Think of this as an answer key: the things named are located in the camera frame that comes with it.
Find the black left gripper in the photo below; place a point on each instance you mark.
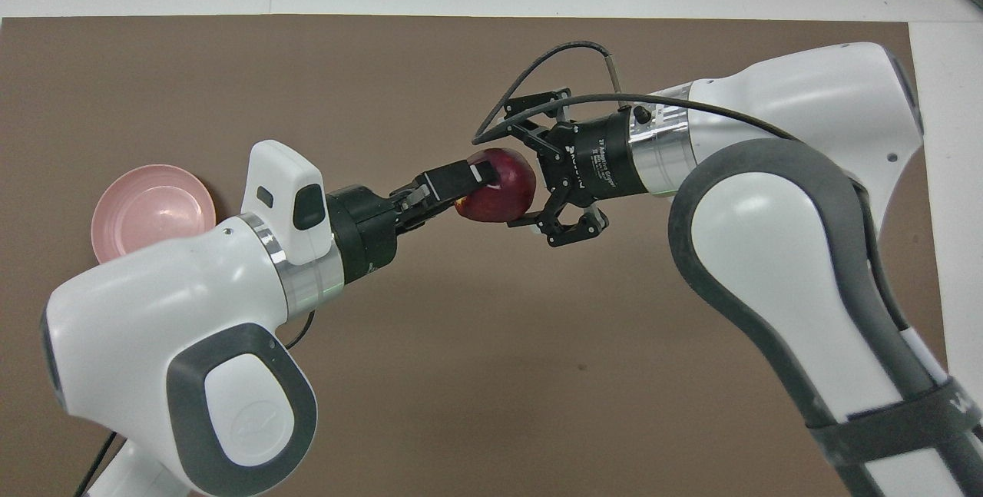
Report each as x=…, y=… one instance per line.
x=365, y=232

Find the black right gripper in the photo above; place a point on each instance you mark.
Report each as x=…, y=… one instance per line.
x=595, y=159

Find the dark red apple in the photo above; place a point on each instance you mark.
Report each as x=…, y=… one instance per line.
x=499, y=190

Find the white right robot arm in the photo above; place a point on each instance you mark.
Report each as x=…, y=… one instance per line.
x=768, y=251

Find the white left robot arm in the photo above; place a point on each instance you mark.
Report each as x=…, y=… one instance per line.
x=153, y=313

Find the pink round plate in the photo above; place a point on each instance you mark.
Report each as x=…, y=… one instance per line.
x=153, y=209

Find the brown table mat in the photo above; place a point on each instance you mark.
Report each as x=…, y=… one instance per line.
x=461, y=366

